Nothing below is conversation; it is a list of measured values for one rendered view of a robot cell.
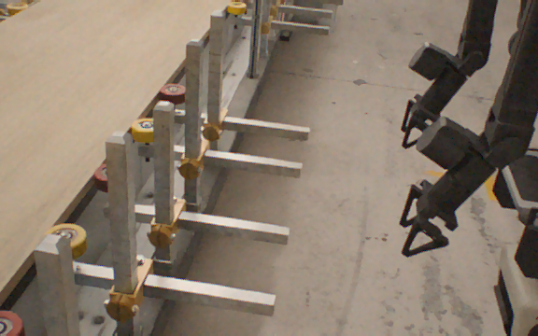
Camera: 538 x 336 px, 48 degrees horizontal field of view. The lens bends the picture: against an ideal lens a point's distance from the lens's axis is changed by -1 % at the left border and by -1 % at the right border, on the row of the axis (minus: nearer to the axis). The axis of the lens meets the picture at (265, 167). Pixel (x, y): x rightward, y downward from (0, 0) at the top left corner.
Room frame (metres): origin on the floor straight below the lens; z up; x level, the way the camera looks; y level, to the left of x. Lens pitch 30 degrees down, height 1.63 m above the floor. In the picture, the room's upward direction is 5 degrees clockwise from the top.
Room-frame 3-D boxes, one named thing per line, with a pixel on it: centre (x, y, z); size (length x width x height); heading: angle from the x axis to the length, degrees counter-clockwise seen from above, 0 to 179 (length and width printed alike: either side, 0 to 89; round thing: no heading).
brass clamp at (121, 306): (0.90, 0.24, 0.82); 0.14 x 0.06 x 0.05; 174
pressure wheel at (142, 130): (1.43, 0.32, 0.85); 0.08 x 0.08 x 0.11
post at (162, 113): (1.12, 0.22, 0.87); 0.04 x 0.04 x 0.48; 84
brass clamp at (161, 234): (1.14, 0.21, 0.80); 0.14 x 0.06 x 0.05; 174
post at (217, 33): (1.62, 0.16, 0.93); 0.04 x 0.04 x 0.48; 84
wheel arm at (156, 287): (0.91, 0.18, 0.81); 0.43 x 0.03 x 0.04; 84
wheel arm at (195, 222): (1.16, 0.15, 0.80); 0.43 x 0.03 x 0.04; 84
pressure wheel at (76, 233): (0.93, 0.37, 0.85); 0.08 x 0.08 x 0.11
